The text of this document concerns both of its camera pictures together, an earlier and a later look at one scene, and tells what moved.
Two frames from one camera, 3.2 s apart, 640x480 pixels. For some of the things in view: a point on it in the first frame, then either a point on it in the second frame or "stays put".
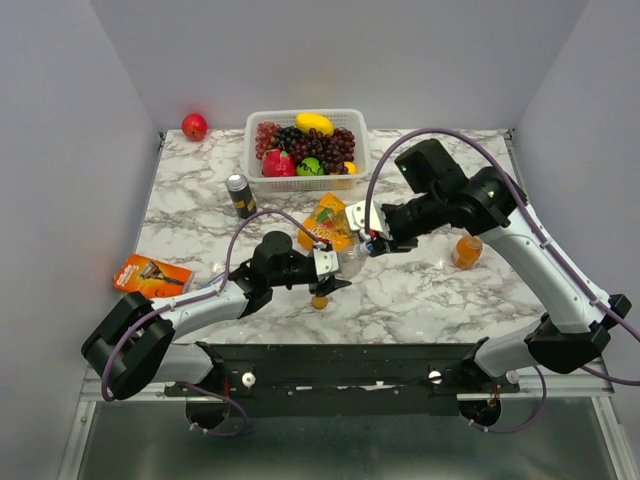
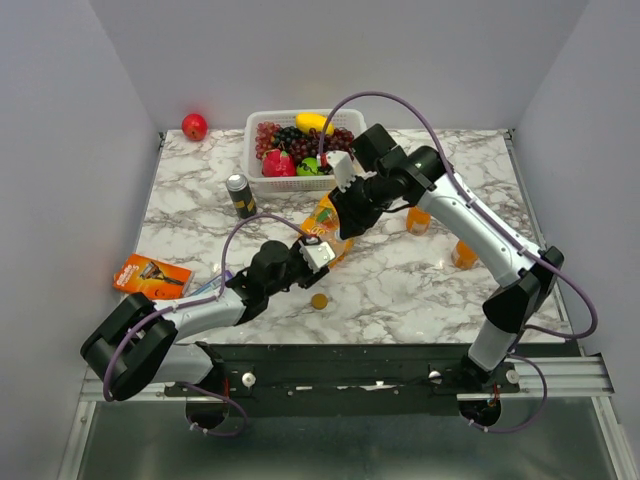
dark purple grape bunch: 283,135 stays put
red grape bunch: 263,138 stays put
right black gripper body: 403,232 → 361,202
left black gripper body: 320,289 → 297,271
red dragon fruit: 278,164 stays put
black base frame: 341,380 stays put
